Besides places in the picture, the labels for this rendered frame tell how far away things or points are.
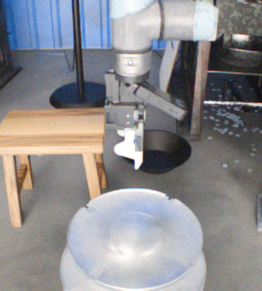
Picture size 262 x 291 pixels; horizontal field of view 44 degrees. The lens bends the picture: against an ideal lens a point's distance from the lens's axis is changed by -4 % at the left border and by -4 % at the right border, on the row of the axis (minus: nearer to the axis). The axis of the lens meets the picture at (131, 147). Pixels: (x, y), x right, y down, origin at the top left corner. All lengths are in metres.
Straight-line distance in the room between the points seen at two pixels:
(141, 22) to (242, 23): 0.95
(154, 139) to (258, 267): 0.75
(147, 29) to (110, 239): 0.42
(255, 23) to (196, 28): 0.91
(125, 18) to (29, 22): 2.44
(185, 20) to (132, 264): 0.47
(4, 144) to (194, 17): 0.65
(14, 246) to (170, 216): 0.58
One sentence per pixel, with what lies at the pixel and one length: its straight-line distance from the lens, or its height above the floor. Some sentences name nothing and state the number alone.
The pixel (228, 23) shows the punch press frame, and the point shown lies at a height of 0.55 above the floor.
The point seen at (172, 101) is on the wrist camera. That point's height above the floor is 0.55.
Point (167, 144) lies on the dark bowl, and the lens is 1.51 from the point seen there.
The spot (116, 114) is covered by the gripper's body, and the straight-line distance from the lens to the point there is 0.67.
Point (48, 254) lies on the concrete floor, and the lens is 1.10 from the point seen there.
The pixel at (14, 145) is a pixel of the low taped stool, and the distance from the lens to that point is 1.00.
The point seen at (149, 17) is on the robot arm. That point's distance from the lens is 0.60.
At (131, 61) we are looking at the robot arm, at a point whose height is 0.64.
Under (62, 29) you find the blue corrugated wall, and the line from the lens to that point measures 2.97.
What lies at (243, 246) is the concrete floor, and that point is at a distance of 1.15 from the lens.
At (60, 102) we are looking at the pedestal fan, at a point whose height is 0.03.
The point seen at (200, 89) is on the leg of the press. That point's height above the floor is 0.26.
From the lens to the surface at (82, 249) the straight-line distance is 0.71.
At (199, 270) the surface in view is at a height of 0.29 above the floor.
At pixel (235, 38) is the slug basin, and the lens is 1.94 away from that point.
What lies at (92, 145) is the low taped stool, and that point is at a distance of 0.95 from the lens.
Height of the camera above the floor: 0.84
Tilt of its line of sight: 33 degrees down
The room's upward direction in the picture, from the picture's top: straight up
